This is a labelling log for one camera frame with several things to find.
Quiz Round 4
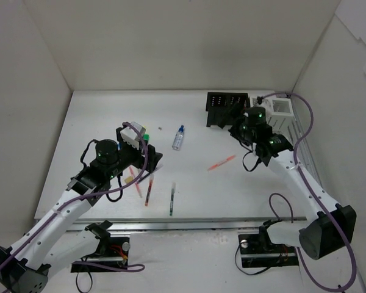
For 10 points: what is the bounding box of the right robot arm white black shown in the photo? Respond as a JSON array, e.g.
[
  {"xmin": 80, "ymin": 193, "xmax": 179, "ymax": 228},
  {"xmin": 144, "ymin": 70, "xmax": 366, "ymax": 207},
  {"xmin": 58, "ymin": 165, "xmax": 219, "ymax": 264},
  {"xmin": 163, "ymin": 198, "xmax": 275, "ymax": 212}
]
[{"xmin": 218, "ymin": 103, "xmax": 356, "ymax": 259}]

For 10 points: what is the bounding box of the orange translucent highlighter pen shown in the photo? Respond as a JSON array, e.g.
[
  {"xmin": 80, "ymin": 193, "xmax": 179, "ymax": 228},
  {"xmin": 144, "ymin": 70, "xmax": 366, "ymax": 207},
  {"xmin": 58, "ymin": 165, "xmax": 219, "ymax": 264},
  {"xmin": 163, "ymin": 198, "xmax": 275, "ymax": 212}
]
[{"xmin": 207, "ymin": 155, "xmax": 236, "ymax": 171}]

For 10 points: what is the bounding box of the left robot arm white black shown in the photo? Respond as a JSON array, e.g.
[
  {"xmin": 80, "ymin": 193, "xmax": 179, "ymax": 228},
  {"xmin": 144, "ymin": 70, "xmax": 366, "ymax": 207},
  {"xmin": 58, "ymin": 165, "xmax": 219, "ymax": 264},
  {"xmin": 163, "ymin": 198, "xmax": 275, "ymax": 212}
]
[{"xmin": 0, "ymin": 122, "xmax": 163, "ymax": 292}]

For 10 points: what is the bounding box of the small blue cap spray bottle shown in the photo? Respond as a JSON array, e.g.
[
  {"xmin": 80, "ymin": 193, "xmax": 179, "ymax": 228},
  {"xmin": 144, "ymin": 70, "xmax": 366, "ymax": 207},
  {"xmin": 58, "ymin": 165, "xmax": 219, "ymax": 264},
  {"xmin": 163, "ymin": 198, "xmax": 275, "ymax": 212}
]
[{"xmin": 172, "ymin": 125, "xmax": 185, "ymax": 151}]

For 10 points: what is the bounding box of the red ink pen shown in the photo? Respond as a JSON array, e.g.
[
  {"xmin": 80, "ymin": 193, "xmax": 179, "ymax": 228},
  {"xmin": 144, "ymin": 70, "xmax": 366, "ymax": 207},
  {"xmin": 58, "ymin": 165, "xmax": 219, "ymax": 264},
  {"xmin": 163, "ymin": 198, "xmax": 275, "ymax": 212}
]
[{"xmin": 145, "ymin": 173, "xmax": 154, "ymax": 207}]

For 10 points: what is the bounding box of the black slotted pen holder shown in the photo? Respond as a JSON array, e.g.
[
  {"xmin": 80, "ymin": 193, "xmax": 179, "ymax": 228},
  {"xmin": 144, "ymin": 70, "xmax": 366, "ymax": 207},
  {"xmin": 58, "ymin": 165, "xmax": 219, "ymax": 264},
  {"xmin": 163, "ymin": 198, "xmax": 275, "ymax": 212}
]
[{"xmin": 206, "ymin": 92, "xmax": 250, "ymax": 127}]

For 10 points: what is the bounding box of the black ink pen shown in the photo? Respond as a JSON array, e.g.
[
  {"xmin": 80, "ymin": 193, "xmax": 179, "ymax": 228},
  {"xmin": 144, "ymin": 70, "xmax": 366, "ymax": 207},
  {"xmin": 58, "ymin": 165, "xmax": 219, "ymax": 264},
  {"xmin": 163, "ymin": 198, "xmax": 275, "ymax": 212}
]
[{"xmin": 137, "ymin": 165, "xmax": 163, "ymax": 184}]

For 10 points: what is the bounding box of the green cap highlighter marker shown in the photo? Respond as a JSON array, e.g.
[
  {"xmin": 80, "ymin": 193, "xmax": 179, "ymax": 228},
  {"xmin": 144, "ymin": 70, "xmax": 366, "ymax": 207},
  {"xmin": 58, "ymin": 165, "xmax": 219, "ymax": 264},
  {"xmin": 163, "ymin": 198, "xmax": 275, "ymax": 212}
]
[{"xmin": 143, "ymin": 134, "xmax": 149, "ymax": 143}]

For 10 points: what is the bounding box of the white slotted pen holder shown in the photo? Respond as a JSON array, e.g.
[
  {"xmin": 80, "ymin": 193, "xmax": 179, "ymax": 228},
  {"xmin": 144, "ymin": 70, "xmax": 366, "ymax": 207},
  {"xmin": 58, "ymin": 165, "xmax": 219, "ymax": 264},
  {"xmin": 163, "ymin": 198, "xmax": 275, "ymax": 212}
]
[{"xmin": 249, "ymin": 96, "xmax": 294, "ymax": 135}]

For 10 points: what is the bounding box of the aluminium rail front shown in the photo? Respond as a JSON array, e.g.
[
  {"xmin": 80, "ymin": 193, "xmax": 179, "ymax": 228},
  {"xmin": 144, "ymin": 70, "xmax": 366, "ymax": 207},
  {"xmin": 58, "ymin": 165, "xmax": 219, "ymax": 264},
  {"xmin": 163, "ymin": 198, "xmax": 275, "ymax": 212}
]
[{"xmin": 33, "ymin": 217, "xmax": 306, "ymax": 234}]

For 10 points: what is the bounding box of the green ink pen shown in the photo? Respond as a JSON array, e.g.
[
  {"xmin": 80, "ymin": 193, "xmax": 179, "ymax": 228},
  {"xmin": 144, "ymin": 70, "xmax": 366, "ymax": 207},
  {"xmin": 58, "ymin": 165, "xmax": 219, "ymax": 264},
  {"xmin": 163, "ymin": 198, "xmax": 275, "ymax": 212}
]
[{"xmin": 169, "ymin": 182, "xmax": 176, "ymax": 217}]

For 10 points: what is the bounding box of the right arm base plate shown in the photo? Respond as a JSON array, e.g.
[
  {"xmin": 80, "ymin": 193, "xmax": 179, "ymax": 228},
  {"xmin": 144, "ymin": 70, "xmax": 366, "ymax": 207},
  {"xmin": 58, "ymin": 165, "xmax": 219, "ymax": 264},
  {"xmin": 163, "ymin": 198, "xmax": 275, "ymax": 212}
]
[{"xmin": 236, "ymin": 228, "xmax": 299, "ymax": 273}]

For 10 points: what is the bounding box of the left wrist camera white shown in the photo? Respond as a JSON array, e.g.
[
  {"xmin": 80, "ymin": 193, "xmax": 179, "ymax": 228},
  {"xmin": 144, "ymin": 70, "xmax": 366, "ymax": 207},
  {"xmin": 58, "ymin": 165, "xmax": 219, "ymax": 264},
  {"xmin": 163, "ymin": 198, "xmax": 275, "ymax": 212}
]
[{"xmin": 120, "ymin": 121, "xmax": 146, "ymax": 150}]

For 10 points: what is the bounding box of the pink translucent pen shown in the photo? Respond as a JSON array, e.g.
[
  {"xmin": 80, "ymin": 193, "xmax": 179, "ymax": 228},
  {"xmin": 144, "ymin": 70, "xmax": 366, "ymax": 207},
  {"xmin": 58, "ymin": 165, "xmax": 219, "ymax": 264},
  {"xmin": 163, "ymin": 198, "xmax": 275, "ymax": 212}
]
[{"xmin": 129, "ymin": 166, "xmax": 143, "ymax": 198}]

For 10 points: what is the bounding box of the tan cork block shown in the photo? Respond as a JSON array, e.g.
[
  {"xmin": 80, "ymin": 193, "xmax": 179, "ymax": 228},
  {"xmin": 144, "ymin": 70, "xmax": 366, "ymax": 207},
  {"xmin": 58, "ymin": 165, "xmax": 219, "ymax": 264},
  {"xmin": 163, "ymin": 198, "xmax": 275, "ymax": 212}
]
[{"xmin": 124, "ymin": 176, "xmax": 134, "ymax": 184}]

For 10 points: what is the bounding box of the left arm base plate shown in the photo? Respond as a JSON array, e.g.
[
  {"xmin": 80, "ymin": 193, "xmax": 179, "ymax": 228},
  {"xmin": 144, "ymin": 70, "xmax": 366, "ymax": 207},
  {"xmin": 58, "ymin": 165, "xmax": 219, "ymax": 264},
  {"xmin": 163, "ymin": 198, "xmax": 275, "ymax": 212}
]
[{"xmin": 70, "ymin": 235, "xmax": 130, "ymax": 273}]

